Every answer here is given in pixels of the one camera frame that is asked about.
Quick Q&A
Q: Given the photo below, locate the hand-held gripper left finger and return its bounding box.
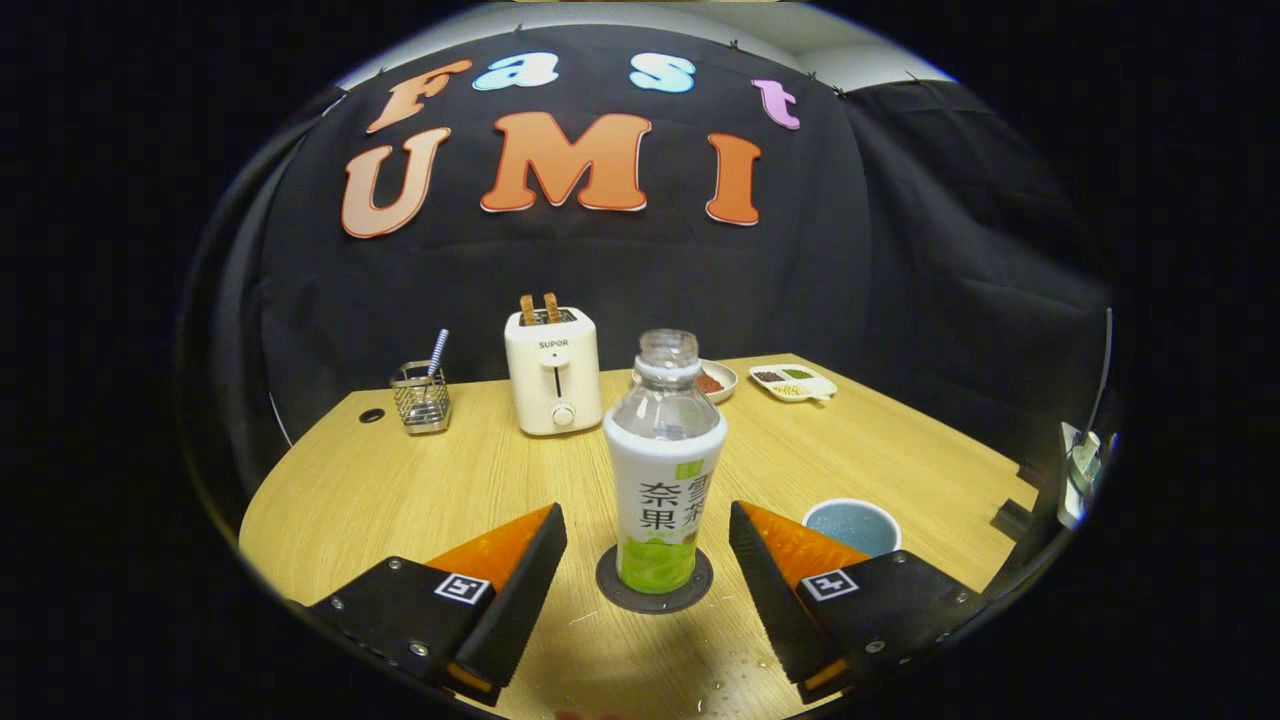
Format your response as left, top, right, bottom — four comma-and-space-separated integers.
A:
305, 503, 569, 707

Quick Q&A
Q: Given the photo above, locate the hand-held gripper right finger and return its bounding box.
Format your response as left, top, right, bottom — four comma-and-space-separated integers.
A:
729, 500, 986, 706

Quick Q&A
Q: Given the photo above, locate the dark round coaster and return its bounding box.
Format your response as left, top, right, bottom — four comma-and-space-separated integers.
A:
595, 545, 715, 614

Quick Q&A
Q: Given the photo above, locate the white cup with blue inside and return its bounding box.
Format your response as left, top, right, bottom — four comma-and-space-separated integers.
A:
802, 498, 903, 558

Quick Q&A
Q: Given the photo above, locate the clear plastic juice bottle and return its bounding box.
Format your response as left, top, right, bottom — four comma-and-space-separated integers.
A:
603, 329, 729, 595

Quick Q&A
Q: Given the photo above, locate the wooden table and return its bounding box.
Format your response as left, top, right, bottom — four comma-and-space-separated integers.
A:
238, 352, 1041, 720

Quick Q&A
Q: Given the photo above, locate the cream toaster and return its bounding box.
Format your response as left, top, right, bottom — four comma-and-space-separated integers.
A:
504, 307, 604, 436

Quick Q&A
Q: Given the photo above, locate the white divided seed dish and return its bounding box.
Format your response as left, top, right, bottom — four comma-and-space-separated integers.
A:
749, 364, 839, 402

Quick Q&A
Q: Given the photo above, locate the round plate with red food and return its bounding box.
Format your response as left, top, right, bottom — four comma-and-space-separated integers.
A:
697, 359, 739, 404

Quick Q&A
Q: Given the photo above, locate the white plastic device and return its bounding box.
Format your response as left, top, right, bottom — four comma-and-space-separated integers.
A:
1058, 420, 1106, 531

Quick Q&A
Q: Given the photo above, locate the wire mesh holder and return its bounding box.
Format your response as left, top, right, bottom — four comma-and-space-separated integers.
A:
390, 360, 453, 435

